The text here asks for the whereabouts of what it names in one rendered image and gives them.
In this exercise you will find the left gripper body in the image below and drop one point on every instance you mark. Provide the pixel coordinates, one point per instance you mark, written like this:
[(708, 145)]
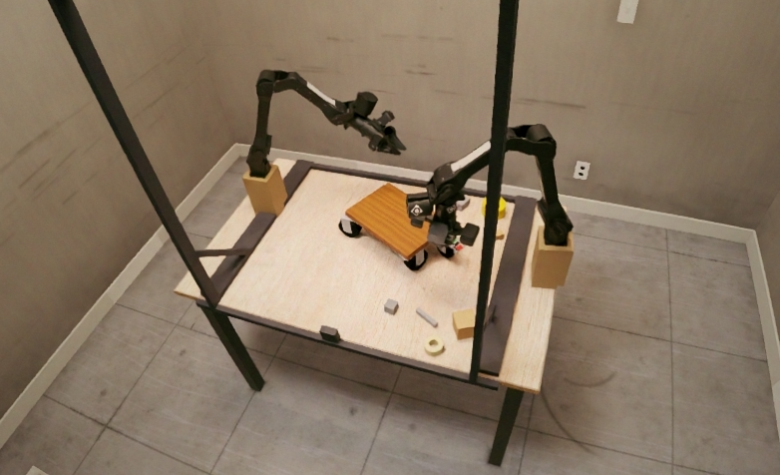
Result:
[(368, 131)]

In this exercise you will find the beige roll of tape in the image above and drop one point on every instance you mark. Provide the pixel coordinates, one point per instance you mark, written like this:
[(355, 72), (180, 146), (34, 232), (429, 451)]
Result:
[(433, 340)]

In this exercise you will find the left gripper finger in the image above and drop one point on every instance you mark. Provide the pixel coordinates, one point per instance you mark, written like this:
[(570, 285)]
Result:
[(388, 148), (396, 142)]

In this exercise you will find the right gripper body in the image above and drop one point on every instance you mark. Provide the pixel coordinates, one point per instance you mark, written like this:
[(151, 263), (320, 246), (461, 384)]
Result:
[(468, 234)]

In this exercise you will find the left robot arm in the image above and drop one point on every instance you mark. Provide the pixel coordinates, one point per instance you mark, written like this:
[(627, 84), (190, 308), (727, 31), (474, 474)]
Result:
[(334, 111)]

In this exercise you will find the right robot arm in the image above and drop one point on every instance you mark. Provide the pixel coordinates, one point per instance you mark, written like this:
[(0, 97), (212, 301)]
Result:
[(539, 142)]

